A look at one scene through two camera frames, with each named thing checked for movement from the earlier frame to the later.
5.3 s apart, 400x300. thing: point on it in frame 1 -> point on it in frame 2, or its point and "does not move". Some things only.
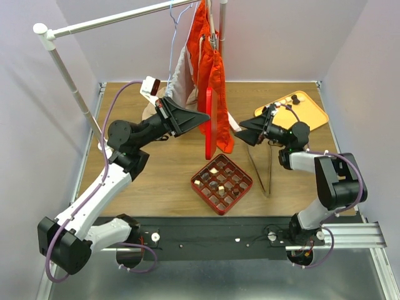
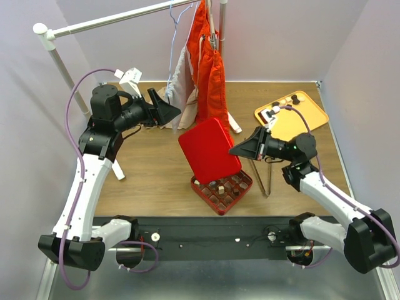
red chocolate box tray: [221, 184] does not move
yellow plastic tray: [298, 107] does not move
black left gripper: [176, 119] -> [160, 114]
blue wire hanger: [174, 38] does not move
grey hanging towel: [182, 85] does not move
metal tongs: [265, 192] does not move
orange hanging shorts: [207, 69] does not move
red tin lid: [211, 126] -> [208, 145]
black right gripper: [262, 124] -> [255, 146]
